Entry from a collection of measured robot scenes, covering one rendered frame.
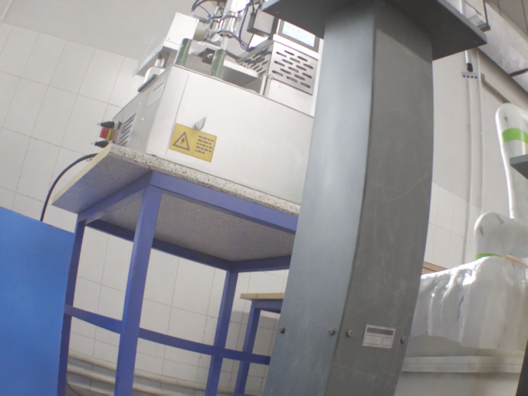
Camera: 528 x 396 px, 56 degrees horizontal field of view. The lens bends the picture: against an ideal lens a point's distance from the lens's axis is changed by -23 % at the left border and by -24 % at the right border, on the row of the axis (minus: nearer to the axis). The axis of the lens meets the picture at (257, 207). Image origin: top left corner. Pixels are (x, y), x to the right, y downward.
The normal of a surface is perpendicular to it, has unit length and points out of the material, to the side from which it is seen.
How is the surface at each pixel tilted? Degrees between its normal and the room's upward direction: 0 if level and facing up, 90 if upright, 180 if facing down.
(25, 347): 90
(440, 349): 96
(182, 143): 90
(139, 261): 90
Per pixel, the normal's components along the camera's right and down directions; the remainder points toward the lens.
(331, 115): -0.83, -0.28
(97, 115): 0.51, -0.12
